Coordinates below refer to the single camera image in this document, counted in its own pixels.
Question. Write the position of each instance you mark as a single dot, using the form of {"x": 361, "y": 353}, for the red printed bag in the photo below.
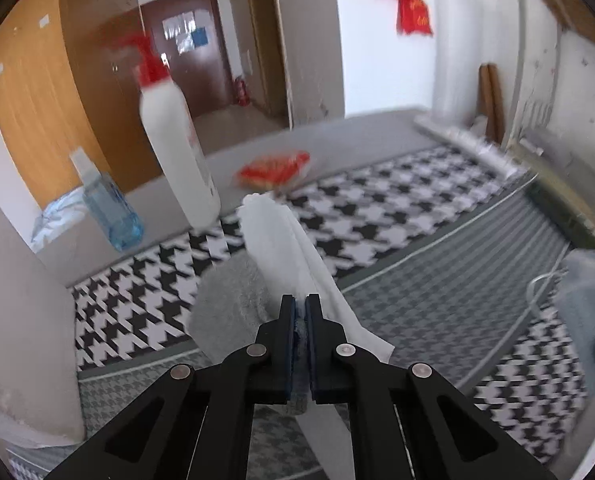
{"x": 415, "y": 15}

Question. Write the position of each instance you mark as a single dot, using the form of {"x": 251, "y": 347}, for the white remote control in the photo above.
{"x": 467, "y": 140}

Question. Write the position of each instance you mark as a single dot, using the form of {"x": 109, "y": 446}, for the blue face mask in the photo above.
{"x": 587, "y": 300}

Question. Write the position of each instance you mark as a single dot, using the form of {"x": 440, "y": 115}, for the blue spray bottle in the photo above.
{"x": 112, "y": 215}

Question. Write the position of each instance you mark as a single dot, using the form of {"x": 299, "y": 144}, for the brown side door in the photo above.
{"x": 272, "y": 50}

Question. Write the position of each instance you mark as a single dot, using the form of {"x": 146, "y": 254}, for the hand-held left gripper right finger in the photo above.
{"x": 311, "y": 375}

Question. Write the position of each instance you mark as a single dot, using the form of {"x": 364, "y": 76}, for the white foam box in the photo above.
{"x": 22, "y": 335}

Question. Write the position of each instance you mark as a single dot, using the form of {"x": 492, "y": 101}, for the black smartphone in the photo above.
{"x": 562, "y": 210}

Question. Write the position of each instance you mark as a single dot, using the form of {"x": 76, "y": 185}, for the metal bunk bed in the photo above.
{"x": 560, "y": 2}

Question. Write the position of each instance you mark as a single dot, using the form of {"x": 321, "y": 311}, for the dark brown entrance door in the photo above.
{"x": 202, "y": 75}

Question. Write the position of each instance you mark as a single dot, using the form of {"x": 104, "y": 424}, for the blue paper notice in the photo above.
{"x": 199, "y": 38}

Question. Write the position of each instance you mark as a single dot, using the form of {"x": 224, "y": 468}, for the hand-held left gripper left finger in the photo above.
{"x": 290, "y": 360}

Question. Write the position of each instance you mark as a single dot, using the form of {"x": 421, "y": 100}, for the red fire extinguisher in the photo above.
{"x": 241, "y": 91}

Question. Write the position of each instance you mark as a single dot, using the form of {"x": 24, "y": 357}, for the brown wooden stick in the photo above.
{"x": 486, "y": 100}
{"x": 498, "y": 105}

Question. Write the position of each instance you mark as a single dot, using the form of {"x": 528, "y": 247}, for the white paper notice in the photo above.
{"x": 177, "y": 30}

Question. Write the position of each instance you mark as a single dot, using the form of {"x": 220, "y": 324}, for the red snack packet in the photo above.
{"x": 272, "y": 167}

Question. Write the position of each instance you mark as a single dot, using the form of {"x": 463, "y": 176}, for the white towel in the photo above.
{"x": 277, "y": 240}

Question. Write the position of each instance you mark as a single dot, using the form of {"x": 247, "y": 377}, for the pale plastic bag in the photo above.
{"x": 60, "y": 215}

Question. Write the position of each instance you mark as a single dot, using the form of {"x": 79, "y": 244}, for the white red-pump lotion bottle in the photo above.
{"x": 177, "y": 150}

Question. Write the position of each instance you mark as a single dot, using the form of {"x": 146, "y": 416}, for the wooden wardrobe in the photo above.
{"x": 37, "y": 110}

